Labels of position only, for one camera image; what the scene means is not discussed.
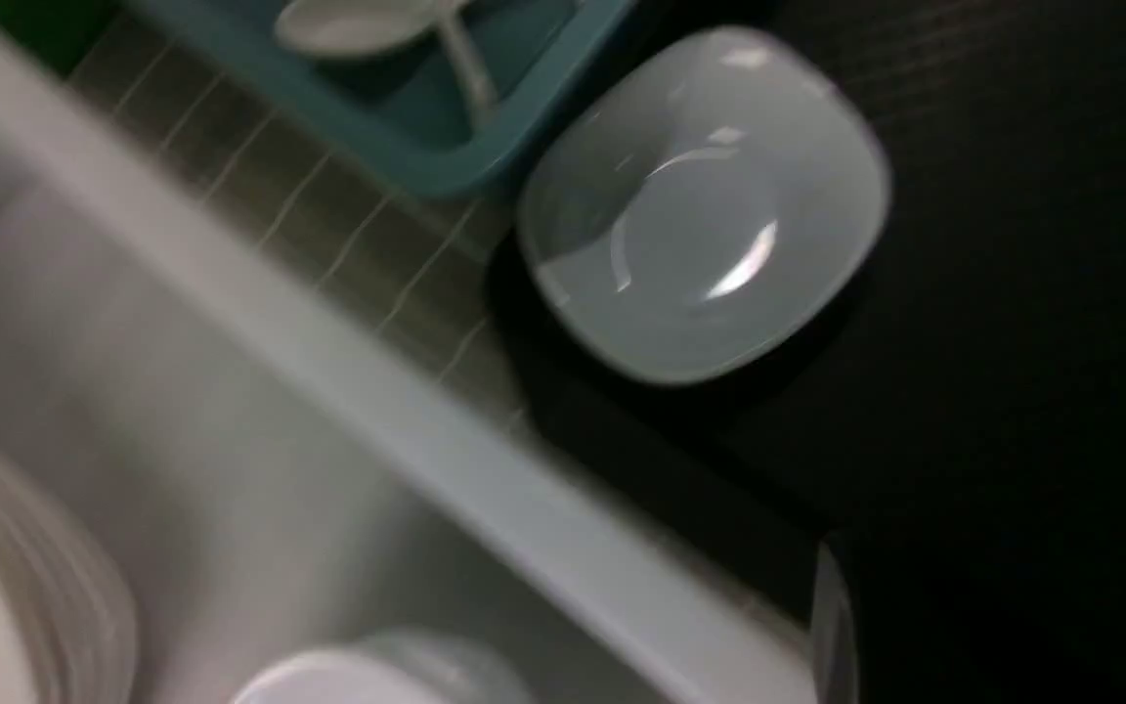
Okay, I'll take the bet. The stack of white bowls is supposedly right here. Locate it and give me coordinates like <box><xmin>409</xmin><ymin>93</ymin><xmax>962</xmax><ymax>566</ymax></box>
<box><xmin>232</xmin><ymin>629</ymin><xmax>538</xmax><ymax>703</ymax></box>

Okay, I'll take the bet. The stack of white plates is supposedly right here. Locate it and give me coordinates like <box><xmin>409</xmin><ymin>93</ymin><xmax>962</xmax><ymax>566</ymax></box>
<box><xmin>0</xmin><ymin>452</ymin><xmax>142</xmax><ymax>703</ymax></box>

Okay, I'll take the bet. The large white plastic tub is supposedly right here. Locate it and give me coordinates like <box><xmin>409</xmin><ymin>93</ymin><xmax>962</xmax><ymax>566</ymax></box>
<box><xmin>0</xmin><ymin>32</ymin><xmax>814</xmax><ymax>703</ymax></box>

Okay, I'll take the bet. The green backdrop cloth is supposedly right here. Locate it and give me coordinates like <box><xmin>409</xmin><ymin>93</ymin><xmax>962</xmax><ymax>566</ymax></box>
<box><xmin>0</xmin><ymin>1</ymin><xmax>120</xmax><ymax>75</ymax></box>

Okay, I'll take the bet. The black serving tray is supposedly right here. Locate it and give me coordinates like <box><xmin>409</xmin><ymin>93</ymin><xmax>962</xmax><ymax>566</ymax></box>
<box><xmin>486</xmin><ymin>1</ymin><xmax>1126</xmax><ymax>703</ymax></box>

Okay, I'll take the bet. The white bowl tray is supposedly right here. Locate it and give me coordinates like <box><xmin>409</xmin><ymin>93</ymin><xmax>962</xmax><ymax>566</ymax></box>
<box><xmin>808</xmin><ymin>543</ymin><xmax>861</xmax><ymax>703</ymax></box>
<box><xmin>515</xmin><ymin>25</ymin><xmax>893</xmax><ymax>386</ymax></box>

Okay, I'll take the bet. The white bowl upper tray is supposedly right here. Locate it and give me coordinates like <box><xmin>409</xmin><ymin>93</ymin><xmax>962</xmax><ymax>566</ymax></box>
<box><xmin>515</xmin><ymin>25</ymin><xmax>893</xmax><ymax>386</ymax></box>

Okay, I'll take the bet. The teal plastic bin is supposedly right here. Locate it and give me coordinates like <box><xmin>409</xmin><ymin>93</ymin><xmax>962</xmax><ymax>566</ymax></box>
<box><xmin>129</xmin><ymin>1</ymin><xmax>637</xmax><ymax>198</ymax></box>

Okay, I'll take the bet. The white spoon centre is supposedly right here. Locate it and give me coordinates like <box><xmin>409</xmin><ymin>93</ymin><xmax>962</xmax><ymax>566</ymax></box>
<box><xmin>272</xmin><ymin>1</ymin><xmax>498</xmax><ymax>123</ymax></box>

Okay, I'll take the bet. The white bowl lower tray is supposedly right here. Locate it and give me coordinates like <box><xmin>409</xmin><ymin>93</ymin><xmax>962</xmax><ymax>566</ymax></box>
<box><xmin>808</xmin><ymin>543</ymin><xmax>861</xmax><ymax>703</ymax></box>

